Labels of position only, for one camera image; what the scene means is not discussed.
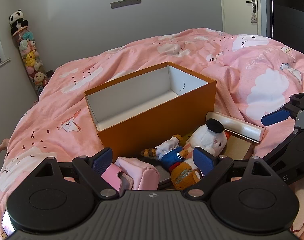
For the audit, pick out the small brown cardboard box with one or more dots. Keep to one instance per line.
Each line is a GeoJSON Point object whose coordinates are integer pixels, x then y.
{"type": "Point", "coordinates": [238, 147]}

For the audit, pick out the clear tube of plush toys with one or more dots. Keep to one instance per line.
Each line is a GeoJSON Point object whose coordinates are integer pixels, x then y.
{"type": "Point", "coordinates": [29, 67]}

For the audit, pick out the orange cardboard box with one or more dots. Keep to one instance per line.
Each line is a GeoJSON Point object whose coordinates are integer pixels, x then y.
{"type": "Point", "coordinates": [154, 127]}

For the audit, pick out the small black object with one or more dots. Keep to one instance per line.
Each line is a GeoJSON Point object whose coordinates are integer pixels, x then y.
{"type": "Point", "coordinates": [49, 73]}

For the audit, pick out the pale green plush toy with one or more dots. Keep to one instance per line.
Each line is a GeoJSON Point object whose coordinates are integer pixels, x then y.
{"type": "Point", "coordinates": [24, 45]}

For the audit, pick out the pale pink object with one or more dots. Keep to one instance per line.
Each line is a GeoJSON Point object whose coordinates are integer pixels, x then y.
{"type": "Point", "coordinates": [3, 146]}

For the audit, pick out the grey wall outlet strip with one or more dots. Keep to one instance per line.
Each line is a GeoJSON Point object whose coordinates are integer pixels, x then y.
{"type": "Point", "coordinates": [125, 3]}

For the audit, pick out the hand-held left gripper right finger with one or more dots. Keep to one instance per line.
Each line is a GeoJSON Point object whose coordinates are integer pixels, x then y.
{"type": "Point", "coordinates": [203, 160]}

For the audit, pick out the white door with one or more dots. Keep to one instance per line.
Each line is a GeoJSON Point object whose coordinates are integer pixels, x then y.
{"type": "Point", "coordinates": [234, 5]}

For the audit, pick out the plush doll with red outfit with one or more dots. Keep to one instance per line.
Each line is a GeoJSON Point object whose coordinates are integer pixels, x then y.
{"type": "Point", "coordinates": [39, 78]}

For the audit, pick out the yellow plush toy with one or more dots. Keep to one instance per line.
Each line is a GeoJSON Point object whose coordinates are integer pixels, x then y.
{"type": "Point", "coordinates": [30, 58]}

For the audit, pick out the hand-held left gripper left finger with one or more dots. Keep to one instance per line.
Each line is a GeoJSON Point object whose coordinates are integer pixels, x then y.
{"type": "Point", "coordinates": [102, 158]}

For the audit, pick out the teal plush toy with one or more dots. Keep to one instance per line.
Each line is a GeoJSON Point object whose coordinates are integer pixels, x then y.
{"type": "Point", "coordinates": [29, 36]}

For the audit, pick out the white rolled tube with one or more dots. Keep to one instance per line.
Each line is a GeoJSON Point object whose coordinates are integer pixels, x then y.
{"type": "Point", "coordinates": [242, 127]}

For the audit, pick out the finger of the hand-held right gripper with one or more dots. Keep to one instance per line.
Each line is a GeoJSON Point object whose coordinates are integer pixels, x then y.
{"type": "Point", "coordinates": [276, 117]}
{"type": "Point", "coordinates": [283, 146]}

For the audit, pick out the pink fabric pouch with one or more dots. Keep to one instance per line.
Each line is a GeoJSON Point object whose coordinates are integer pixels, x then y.
{"type": "Point", "coordinates": [139, 172]}

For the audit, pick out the pink cloud-print duvet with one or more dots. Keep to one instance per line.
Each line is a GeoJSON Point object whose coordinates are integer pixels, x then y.
{"type": "Point", "coordinates": [142, 52]}

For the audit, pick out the white plush with black hat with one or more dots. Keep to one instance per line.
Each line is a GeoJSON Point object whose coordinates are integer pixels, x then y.
{"type": "Point", "coordinates": [209, 140]}

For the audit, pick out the dark wardrobe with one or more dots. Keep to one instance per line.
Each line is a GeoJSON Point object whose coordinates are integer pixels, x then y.
{"type": "Point", "coordinates": [292, 17]}

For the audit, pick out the pink card wallet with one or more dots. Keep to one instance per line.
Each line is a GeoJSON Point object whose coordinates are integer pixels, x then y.
{"type": "Point", "coordinates": [112, 176]}

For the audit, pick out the brown plush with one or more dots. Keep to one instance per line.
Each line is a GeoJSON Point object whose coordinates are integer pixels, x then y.
{"type": "Point", "coordinates": [173, 155]}

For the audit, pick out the panda plush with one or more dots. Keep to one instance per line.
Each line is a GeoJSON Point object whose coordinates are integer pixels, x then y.
{"type": "Point", "coordinates": [16, 18]}

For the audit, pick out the small hanging pouch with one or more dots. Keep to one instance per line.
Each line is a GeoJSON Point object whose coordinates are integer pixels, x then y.
{"type": "Point", "coordinates": [253, 18]}

